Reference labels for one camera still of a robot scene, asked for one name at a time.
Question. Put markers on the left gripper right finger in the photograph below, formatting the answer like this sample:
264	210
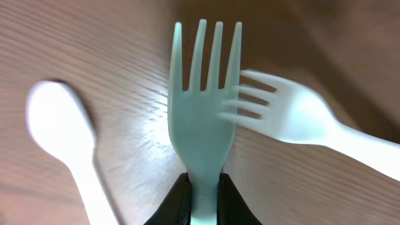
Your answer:
231	207

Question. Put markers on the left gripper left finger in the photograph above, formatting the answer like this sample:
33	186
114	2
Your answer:
176	206

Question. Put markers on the mint green plastic fork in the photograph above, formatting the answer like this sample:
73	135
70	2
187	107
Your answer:
201	139

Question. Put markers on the white fork pointing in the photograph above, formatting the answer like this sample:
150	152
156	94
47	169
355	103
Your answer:
297	114

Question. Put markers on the white spoon left side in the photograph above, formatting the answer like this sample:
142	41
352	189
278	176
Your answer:
59	123

